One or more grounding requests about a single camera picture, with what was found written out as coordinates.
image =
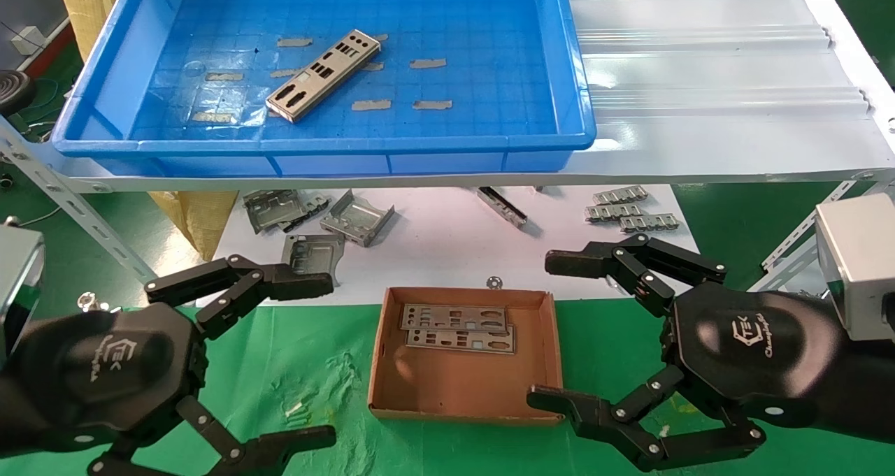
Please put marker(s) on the silver metal IO shield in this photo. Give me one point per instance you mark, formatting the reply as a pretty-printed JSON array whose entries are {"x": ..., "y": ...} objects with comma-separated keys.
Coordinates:
[
  {"x": 454, "y": 315},
  {"x": 461, "y": 341},
  {"x": 321, "y": 74}
]

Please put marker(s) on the brown cardboard box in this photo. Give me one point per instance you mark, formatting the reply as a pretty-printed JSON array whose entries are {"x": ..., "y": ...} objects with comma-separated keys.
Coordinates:
[{"x": 461, "y": 392}]

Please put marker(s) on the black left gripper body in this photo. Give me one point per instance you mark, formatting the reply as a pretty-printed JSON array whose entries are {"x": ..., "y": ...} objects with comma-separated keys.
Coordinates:
[{"x": 105, "y": 371}]

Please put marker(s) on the black round stool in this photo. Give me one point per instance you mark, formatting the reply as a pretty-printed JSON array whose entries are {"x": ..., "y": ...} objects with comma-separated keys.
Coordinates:
[{"x": 14, "y": 91}]

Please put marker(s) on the white power socket box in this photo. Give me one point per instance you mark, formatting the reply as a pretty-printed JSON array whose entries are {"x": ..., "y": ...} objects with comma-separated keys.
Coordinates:
[{"x": 28, "y": 39}]

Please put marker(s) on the narrow metal shield with flanges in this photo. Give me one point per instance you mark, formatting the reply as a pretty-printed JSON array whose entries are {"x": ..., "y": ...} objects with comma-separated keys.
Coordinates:
[{"x": 502, "y": 207}]

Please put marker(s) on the U-shaped metal bracket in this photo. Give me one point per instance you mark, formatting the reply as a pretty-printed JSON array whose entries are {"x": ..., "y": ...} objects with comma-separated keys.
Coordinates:
[{"x": 356, "y": 219}]

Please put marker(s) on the white flat board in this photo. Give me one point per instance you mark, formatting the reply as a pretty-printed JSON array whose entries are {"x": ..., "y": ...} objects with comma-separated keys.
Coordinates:
[{"x": 433, "y": 252}]

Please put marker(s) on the blue plastic tray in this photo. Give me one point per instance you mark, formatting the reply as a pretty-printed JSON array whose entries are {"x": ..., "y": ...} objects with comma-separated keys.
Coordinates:
[{"x": 475, "y": 77}]

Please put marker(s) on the grey stamped metal plate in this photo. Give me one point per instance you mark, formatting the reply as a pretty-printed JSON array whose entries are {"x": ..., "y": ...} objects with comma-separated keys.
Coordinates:
[{"x": 311, "y": 252}]

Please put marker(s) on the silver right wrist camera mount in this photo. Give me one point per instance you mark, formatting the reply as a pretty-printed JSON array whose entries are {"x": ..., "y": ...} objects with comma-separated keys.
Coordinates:
[{"x": 860, "y": 266}]

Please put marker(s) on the small ridged metal clip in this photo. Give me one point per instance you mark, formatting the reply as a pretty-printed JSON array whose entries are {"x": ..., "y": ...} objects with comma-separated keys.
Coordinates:
[
  {"x": 614, "y": 212},
  {"x": 650, "y": 222},
  {"x": 621, "y": 195}
]

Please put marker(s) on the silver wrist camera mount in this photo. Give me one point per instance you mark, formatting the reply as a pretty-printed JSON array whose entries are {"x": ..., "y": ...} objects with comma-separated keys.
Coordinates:
[
  {"x": 17, "y": 280},
  {"x": 860, "y": 266}
]

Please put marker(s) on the perforated white shelf post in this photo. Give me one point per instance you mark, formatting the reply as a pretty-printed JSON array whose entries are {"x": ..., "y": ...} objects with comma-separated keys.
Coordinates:
[
  {"x": 77, "y": 210},
  {"x": 790, "y": 249}
]

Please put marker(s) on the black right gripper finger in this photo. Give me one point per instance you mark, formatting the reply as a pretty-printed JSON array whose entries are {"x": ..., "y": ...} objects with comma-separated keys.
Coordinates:
[
  {"x": 629, "y": 266},
  {"x": 629, "y": 437}
]

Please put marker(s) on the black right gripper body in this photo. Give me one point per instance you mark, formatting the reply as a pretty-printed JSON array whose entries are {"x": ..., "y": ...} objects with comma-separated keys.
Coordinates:
[{"x": 769, "y": 350}]

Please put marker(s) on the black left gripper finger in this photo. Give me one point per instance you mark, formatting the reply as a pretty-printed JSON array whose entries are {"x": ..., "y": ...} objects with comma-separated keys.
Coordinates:
[
  {"x": 238, "y": 455},
  {"x": 238, "y": 284}
]

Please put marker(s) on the small slotted metal strip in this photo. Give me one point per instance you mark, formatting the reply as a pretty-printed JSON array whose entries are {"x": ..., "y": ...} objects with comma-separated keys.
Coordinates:
[{"x": 316, "y": 202}]

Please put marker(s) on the small metal washer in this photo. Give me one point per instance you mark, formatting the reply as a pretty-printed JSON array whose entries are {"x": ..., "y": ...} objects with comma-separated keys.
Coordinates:
[{"x": 494, "y": 282}]

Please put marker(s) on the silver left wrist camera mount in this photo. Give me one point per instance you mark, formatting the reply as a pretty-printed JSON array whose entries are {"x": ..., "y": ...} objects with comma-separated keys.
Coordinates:
[{"x": 17, "y": 280}]

